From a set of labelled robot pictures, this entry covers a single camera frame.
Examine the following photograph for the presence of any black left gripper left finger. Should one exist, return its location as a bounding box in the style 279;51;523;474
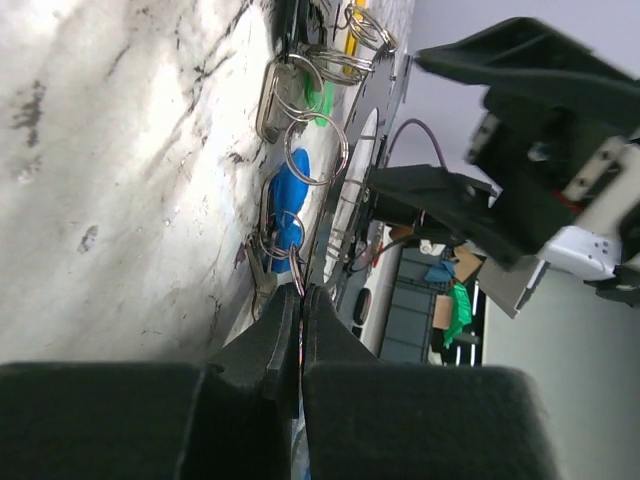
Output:
1;285;299;479

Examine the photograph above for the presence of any small split key ring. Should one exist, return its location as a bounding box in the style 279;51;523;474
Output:
287;242;309;301

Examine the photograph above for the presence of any yellow key tag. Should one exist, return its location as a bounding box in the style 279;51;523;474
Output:
342;0;371;86

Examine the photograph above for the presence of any silver key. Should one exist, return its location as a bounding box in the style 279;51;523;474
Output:
256;59;296;144

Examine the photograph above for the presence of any blue key tag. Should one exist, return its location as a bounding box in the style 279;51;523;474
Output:
270;148;310;274

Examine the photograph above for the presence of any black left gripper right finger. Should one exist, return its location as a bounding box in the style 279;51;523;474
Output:
302;286;564;479

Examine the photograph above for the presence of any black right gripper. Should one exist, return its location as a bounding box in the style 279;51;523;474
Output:
367;17;639;300

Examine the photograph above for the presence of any green key tag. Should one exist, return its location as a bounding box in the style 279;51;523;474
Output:
303;74;334;128

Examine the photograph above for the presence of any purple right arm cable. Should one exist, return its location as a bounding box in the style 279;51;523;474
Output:
387;118;450;169

